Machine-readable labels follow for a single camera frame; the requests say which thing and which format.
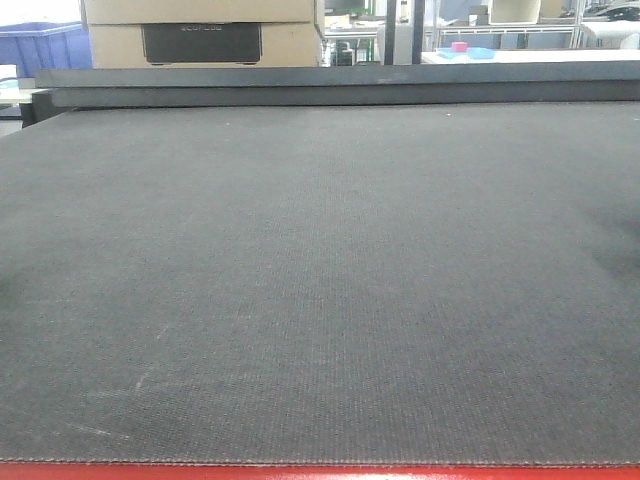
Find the dark conveyor belt mat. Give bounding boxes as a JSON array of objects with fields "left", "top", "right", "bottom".
[{"left": 1, "top": 102, "right": 639, "bottom": 465}]

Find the white square bin on shelf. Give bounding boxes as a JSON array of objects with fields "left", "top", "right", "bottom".
[{"left": 488, "top": 0, "right": 541, "bottom": 26}]

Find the blue plastic bin on table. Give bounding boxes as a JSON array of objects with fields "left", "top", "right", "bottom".
[{"left": 1, "top": 21, "right": 93, "bottom": 78}]

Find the large cardboard box black label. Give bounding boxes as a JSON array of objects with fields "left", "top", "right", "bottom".
[{"left": 81, "top": 0, "right": 324, "bottom": 69}]

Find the metal shelving rack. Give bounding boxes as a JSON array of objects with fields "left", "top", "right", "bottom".
[{"left": 424, "top": 0, "right": 640, "bottom": 51}]

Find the black metal stand frame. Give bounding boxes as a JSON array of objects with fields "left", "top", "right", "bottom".
[{"left": 382, "top": 0, "right": 426, "bottom": 66}]

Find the black conveyor frame rail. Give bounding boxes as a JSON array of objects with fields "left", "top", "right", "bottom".
[{"left": 26, "top": 60, "right": 639, "bottom": 125}]

